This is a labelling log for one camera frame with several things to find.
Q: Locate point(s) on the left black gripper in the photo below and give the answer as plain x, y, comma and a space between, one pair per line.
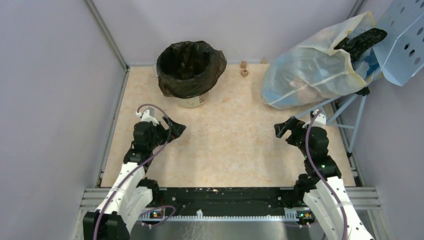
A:
177, 129

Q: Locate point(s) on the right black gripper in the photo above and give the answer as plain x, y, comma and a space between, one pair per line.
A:
292, 124

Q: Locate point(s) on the white trash bin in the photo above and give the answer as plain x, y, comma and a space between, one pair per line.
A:
192, 102

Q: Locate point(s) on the black bin liner bag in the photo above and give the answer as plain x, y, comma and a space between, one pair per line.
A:
189, 69

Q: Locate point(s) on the black trash bag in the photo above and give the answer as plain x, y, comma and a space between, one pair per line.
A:
361, 43

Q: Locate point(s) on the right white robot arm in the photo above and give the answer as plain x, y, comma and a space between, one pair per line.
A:
322, 188

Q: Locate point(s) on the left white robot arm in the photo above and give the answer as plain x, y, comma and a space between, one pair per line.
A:
117, 214

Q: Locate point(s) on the large translucent yellow-rimmed bag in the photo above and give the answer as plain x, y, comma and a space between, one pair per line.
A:
313, 71

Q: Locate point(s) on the wooden cube near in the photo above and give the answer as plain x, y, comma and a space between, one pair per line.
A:
244, 73

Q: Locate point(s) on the wooden cube far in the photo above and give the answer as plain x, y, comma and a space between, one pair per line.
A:
243, 64

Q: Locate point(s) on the light blue plastic bag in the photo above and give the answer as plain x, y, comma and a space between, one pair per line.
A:
366, 64

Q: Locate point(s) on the perforated light blue panel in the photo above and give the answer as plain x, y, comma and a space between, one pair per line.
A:
401, 54

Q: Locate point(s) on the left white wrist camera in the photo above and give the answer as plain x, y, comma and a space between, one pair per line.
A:
148, 115

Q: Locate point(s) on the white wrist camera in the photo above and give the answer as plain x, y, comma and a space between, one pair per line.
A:
148, 115
317, 119

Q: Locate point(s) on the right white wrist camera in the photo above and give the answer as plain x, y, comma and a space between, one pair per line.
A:
317, 119

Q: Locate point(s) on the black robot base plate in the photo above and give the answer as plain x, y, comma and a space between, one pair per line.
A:
228, 201

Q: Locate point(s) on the white cable duct strip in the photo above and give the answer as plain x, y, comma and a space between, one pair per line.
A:
290, 216

